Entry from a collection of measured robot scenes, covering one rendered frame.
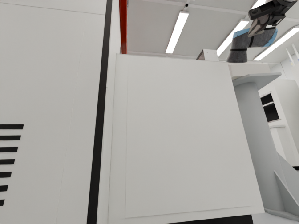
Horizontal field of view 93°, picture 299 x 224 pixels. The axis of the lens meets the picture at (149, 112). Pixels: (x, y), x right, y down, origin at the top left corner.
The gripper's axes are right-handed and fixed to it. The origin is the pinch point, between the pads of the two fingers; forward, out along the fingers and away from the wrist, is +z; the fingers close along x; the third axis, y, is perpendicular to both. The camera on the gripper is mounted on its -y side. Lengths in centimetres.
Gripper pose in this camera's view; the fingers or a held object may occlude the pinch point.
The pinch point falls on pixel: (248, 34)
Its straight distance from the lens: 108.1
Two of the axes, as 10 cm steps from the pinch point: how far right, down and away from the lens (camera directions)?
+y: 9.9, -0.5, 1.0
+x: -0.8, -9.5, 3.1
